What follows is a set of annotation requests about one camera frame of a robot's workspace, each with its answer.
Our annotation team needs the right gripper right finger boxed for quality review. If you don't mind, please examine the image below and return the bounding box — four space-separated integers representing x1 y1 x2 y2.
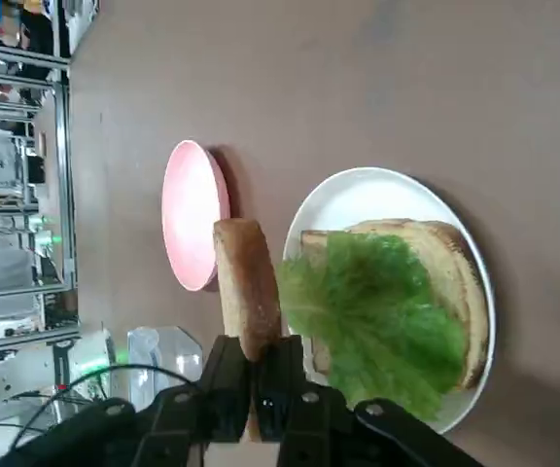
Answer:
254 334 485 467

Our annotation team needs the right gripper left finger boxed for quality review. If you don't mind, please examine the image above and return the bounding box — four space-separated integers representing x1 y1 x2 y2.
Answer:
0 334 257 467

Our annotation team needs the brown bread slice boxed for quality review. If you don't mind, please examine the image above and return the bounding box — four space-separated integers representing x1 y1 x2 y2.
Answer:
211 218 283 445
300 218 488 393

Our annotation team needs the green lettuce leaf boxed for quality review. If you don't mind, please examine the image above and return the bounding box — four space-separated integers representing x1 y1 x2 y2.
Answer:
275 232 466 422

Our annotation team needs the pink plate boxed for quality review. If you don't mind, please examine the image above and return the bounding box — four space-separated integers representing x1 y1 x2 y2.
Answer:
160 139 232 293

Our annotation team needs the white plate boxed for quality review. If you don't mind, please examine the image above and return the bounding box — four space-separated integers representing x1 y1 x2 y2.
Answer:
282 167 496 435

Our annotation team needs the clear plastic container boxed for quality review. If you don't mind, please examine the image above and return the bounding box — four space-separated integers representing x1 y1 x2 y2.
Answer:
126 325 203 405

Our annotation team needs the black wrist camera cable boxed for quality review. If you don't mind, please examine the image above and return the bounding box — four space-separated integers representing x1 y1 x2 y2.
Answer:
10 363 203 449

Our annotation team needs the aluminium frame rack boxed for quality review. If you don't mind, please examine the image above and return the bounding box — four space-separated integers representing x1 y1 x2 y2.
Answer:
0 38 81 351

